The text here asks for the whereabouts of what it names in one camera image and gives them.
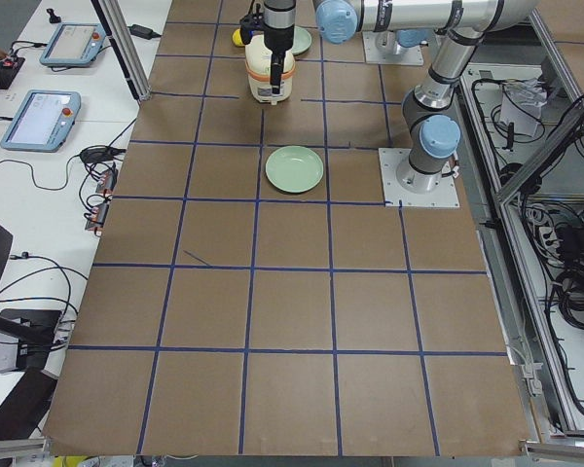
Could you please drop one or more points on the blue teach pendant near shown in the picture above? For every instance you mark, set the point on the blue teach pendant near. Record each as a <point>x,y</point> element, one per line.
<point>43,121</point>

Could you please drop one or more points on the yellow toy potato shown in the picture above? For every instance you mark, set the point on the yellow toy potato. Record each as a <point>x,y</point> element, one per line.
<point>237,38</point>

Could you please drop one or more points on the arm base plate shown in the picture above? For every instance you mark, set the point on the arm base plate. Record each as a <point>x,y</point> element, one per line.
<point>399,47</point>
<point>404,187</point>

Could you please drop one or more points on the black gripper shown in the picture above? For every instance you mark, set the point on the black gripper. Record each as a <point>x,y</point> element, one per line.
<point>277,41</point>

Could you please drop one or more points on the white rice cooker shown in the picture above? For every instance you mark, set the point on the white rice cooker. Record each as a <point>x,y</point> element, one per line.
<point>258,60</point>

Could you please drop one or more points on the green plate near arm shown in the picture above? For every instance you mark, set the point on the green plate near arm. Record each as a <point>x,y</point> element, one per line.
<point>302,41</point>
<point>294,169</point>

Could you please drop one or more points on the blue teach pendant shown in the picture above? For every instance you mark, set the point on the blue teach pendant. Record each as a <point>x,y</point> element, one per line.
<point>74,45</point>
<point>43,121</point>

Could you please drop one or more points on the blue teach pendant far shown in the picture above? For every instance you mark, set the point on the blue teach pendant far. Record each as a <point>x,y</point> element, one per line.
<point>74,45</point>

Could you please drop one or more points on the black power adapter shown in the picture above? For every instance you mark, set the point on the black power adapter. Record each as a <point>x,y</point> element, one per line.
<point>143,32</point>

